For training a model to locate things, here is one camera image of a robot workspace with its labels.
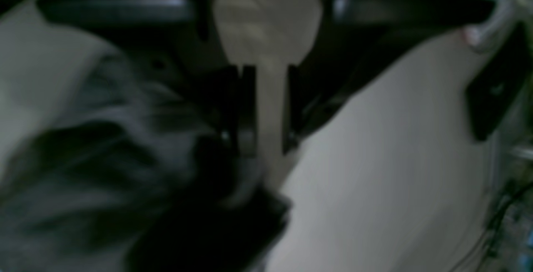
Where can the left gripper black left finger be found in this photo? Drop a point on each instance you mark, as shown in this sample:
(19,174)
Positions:
(180,38)

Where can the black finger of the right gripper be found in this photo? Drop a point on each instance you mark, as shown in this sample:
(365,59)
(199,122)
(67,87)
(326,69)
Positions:
(228,220)

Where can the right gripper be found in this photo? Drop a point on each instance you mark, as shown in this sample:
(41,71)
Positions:
(493,90)

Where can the grey T-shirt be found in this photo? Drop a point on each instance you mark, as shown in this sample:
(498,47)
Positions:
(78,195)

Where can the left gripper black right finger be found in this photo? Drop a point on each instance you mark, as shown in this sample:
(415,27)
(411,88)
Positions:
(357,40)

